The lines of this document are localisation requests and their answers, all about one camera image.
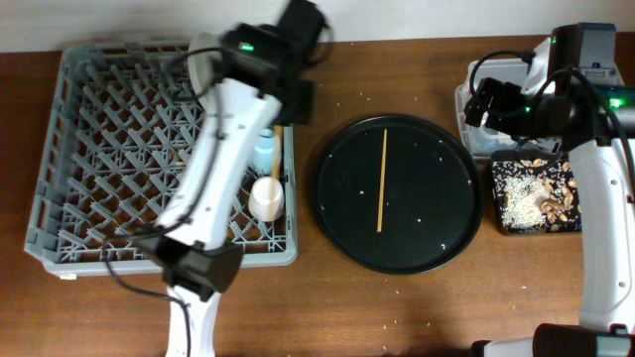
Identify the wooden chopstick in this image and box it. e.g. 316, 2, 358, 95
376, 129, 388, 233
270, 125, 284, 179

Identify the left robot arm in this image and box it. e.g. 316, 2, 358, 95
130, 1, 330, 356

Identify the round black tray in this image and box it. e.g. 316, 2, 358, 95
309, 114, 484, 275

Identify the food scraps pile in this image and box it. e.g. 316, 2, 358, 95
498, 157, 581, 233

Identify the light blue plastic cup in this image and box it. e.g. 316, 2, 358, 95
249, 128, 275, 176

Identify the grey dishwasher rack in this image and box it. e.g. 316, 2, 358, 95
22, 42, 299, 277

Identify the white round plate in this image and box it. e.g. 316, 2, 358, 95
188, 32, 222, 114

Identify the white paper cup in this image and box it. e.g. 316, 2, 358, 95
248, 177, 285, 222

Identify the black rectangular tray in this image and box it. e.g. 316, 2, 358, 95
488, 148, 584, 237

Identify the clear plastic waste bin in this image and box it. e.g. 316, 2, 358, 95
454, 58, 562, 161

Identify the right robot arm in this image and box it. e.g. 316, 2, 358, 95
463, 23, 634, 356

